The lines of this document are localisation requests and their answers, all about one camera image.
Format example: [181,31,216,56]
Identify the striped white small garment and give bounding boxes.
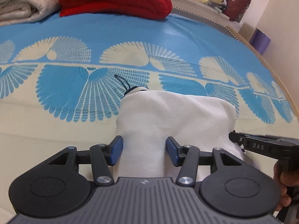
[112,75,256,178]

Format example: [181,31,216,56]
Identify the person's right hand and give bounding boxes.
[274,161,299,211]

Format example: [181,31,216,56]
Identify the wooden bed frame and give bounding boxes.
[224,25,299,122]

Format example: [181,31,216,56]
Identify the blue cream patterned bedsheet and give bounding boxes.
[1,12,298,218]

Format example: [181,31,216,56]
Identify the dark red cushion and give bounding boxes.
[223,0,251,22]

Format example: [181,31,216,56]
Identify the cream folded quilt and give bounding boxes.
[1,0,60,26]

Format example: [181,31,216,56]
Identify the purple bin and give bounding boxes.
[249,29,271,55]

